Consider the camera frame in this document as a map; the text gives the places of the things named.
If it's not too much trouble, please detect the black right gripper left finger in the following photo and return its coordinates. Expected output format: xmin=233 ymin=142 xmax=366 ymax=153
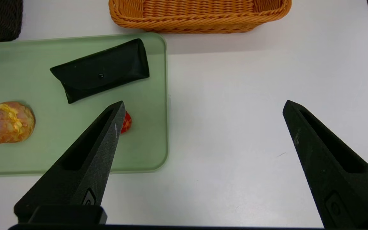
xmin=14 ymin=101 xmax=126 ymax=223

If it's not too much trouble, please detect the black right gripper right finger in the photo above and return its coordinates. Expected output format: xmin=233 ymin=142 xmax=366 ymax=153
xmin=282 ymin=100 xmax=368 ymax=230

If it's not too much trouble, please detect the red rubber duck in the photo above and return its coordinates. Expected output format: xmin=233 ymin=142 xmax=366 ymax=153
xmin=120 ymin=110 xmax=132 ymax=134

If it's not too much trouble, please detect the pinkish bread bun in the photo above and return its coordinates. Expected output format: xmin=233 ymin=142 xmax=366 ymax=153
xmin=0 ymin=101 xmax=36 ymax=144

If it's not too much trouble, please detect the black glasses case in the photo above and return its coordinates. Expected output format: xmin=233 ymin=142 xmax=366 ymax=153
xmin=50 ymin=38 xmax=150 ymax=104

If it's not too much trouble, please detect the orange wicker basket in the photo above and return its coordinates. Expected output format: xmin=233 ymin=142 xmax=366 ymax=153
xmin=108 ymin=0 xmax=292 ymax=34

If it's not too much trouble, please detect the light green plastic tray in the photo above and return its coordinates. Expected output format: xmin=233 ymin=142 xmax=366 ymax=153
xmin=0 ymin=32 xmax=169 ymax=176

